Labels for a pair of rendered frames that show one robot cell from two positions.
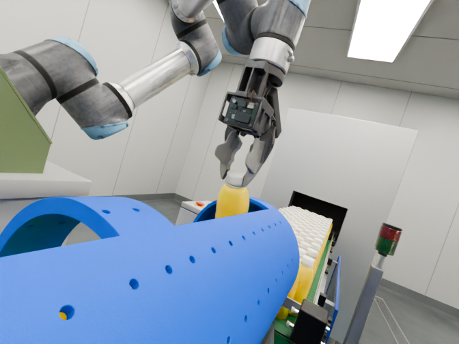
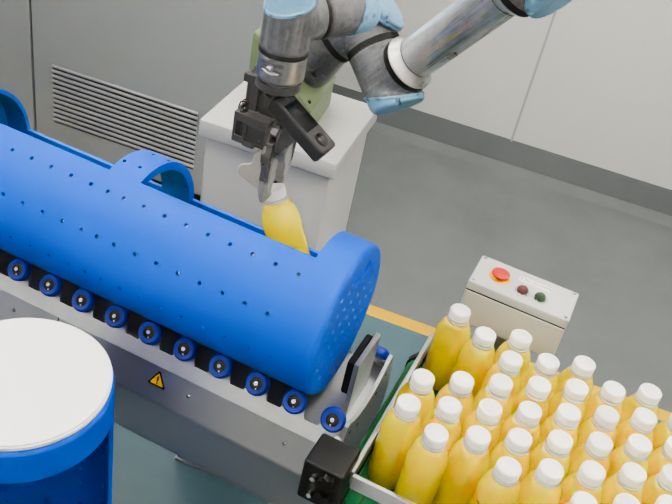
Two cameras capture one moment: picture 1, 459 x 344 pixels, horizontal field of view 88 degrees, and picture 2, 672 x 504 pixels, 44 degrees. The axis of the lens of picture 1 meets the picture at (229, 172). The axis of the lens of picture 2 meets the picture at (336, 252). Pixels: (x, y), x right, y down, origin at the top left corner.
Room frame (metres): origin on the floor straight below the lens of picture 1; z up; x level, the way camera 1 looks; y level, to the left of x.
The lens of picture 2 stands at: (0.41, -1.19, 2.03)
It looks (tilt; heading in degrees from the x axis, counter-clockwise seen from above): 36 degrees down; 82
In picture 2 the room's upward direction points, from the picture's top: 12 degrees clockwise
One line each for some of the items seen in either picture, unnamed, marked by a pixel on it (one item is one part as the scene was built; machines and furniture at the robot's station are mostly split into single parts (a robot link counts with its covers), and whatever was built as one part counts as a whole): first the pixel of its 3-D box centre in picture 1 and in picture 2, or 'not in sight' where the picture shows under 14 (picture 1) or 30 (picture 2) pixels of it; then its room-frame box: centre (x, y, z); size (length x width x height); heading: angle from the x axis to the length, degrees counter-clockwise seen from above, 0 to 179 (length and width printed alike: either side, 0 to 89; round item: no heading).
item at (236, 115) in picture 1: (253, 102); (269, 111); (0.44, 0.00, 1.42); 0.09 x 0.08 x 0.12; 154
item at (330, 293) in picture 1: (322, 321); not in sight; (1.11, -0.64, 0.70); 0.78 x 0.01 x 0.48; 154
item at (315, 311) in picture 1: (307, 326); (329, 473); (0.61, -0.32, 0.95); 0.10 x 0.07 x 0.10; 64
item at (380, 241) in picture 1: (385, 245); not in sight; (0.84, -0.61, 1.18); 0.06 x 0.06 x 0.05
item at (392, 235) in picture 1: (389, 233); not in sight; (0.84, -0.61, 1.23); 0.06 x 0.06 x 0.04
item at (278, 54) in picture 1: (270, 61); (280, 66); (0.44, -0.01, 1.50); 0.08 x 0.08 x 0.05
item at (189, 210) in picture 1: (202, 216); (516, 305); (0.97, 0.05, 1.05); 0.20 x 0.10 x 0.10; 154
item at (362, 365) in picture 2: not in sight; (357, 372); (0.66, -0.12, 0.99); 0.10 x 0.02 x 0.12; 64
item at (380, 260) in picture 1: (384, 246); not in sight; (0.84, -0.61, 1.18); 0.06 x 0.06 x 0.16
